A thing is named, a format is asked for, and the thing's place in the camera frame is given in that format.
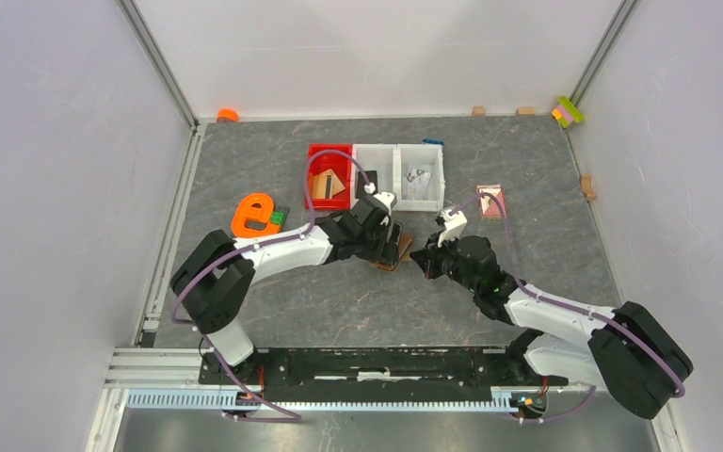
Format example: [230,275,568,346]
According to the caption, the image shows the cards in red bin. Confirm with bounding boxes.
[310,169,347,201]

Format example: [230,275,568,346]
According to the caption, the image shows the white plastic bin left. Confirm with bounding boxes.
[352,144,403,211]

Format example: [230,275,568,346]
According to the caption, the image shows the cards in white bin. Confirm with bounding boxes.
[403,168,432,201]

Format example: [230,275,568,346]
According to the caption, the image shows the playing card box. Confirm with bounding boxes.
[476,184,506,219]

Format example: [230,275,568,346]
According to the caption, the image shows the brown leather card holder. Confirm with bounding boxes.
[373,233,413,272]

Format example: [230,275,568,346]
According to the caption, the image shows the green toy block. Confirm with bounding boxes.
[269,211,287,225]

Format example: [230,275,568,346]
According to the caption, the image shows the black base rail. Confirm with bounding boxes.
[233,347,568,402]

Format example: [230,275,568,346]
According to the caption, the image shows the red plastic bin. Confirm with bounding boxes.
[307,153,354,211]

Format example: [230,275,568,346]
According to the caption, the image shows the wooden block left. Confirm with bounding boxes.
[472,105,486,117]

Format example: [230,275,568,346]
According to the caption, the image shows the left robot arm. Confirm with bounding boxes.
[169,192,399,384]

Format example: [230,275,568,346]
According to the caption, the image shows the white plastic bin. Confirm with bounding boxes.
[352,144,403,211]
[394,143,445,212]

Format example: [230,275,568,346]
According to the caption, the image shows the wooden arch block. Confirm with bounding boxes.
[580,174,598,202]

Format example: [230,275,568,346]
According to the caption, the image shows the wooden block middle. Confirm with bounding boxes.
[516,106,537,116]

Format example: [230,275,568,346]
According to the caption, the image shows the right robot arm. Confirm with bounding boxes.
[410,235,694,419]

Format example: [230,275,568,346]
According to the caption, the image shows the white plastic bin right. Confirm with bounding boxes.
[394,143,445,212]

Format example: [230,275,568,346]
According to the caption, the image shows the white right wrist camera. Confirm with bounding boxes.
[436,208,468,247]

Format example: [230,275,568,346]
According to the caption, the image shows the colourful toy block stack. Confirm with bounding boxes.
[551,96,585,129]

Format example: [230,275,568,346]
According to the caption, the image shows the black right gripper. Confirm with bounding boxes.
[410,229,479,295]

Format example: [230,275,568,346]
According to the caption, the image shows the black card in bin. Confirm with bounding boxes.
[355,170,378,199]

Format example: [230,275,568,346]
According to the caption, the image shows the orange tape dispenser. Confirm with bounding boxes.
[231,192,281,238]

